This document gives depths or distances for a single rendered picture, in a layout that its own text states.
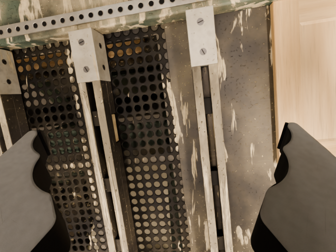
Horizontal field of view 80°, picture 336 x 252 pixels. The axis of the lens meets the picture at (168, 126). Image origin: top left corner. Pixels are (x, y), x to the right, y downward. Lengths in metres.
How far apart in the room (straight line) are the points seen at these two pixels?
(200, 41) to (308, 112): 0.33
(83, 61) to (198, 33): 0.29
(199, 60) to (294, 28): 0.24
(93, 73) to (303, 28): 0.52
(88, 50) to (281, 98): 0.50
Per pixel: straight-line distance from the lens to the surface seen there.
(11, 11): 0.73
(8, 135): 0.72
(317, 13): 0.64
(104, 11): 0.59
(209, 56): 0.50
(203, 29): 0.51
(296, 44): 0.61
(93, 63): 0.55
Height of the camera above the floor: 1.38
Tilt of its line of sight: 30 degrees down
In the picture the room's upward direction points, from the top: 179 degrees clockwise
